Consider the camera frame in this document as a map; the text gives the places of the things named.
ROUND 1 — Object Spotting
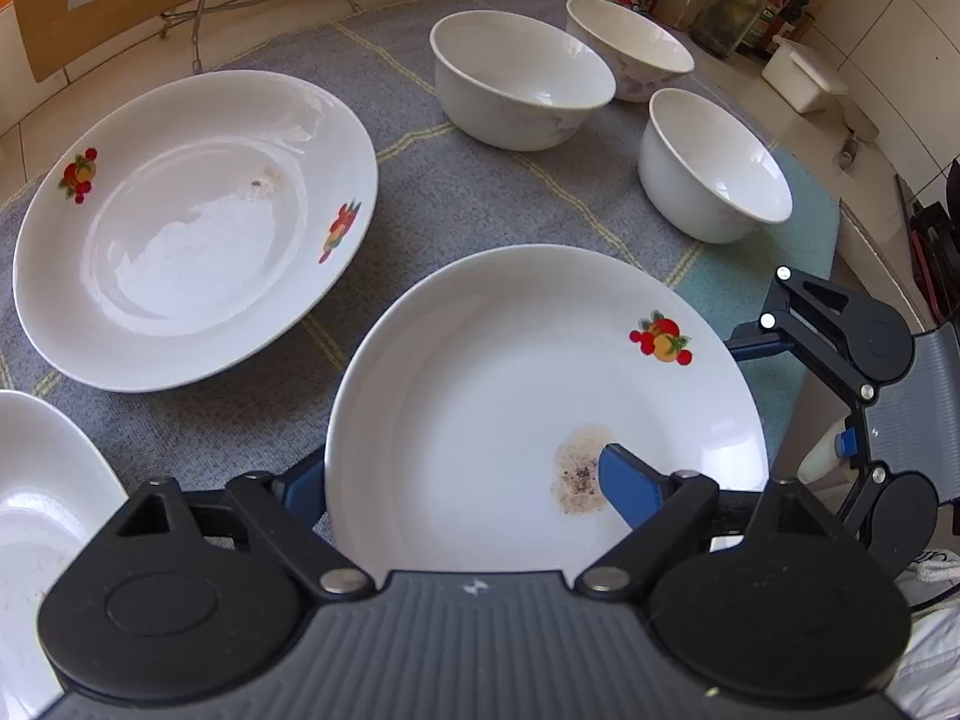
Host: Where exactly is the clear glass bottle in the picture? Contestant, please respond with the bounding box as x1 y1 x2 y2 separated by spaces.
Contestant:
689 0 770 61

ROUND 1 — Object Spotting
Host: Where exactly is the grey checked cloth mat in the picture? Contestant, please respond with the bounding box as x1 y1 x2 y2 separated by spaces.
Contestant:
0 0 841 541

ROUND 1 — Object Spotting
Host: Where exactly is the white lidded container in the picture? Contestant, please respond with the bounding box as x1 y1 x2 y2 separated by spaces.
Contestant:
761 35 850 114

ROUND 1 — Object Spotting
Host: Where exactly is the wooden cutting board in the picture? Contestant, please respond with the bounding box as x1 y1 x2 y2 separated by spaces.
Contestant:
6 0 440 83

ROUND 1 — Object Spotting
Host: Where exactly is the black and red tool holder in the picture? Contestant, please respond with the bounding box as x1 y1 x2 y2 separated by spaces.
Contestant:
906 157 960 332

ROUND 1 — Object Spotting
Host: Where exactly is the cream rounded object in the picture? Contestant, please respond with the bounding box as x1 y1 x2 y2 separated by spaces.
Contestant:
797 426 850 485

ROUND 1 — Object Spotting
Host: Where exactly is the white floral bowl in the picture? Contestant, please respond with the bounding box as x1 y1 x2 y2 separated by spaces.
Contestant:
637 88 794 245
565 0 695 103
430 11 617 152

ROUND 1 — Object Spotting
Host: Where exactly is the metal wire rack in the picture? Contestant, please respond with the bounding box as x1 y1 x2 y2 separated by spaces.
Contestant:
160 0 362 76

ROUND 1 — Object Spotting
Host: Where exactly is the small grey metal tool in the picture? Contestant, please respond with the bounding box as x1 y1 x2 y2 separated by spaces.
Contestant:
835 101 880 170

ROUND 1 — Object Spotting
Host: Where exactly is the white fruit-print plate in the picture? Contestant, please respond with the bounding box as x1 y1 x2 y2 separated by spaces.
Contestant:
13 69 378 392
0 390 130 720
325 244 770 572

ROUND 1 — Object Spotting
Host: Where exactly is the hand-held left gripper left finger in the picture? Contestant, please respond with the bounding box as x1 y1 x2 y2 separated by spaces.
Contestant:
112 446 376 602

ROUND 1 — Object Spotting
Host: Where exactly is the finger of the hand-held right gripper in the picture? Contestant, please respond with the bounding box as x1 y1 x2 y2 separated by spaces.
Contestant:
836 426 893 537
724 265 880 406

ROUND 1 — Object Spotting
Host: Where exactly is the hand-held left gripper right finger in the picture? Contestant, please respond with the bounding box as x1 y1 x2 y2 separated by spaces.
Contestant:
574 442 845 602

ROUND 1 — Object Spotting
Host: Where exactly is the person's white clothing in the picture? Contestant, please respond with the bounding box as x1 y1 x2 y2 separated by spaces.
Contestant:
891 546 960 720

